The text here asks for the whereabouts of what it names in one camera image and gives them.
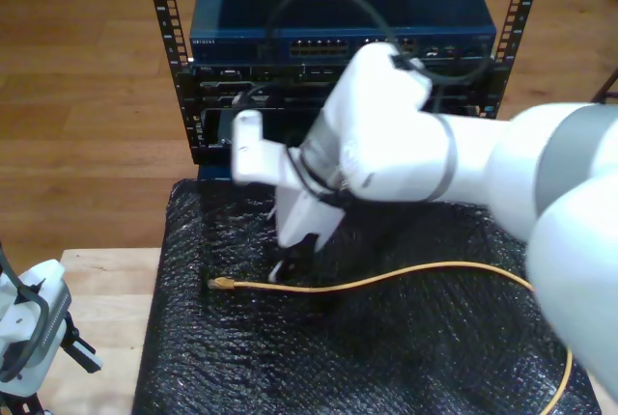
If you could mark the black bubble wrap mat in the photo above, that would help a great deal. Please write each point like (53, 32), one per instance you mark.
(338, 362)

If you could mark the blue rack base board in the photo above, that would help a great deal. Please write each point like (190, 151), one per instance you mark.
(212, 173)

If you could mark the black rack server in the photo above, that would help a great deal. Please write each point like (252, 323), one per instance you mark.
(217, 87)

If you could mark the dark wooden chair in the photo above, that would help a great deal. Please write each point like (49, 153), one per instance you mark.
(609, 84)

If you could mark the blue network switch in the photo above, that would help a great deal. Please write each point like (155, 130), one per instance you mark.
(232, 0)

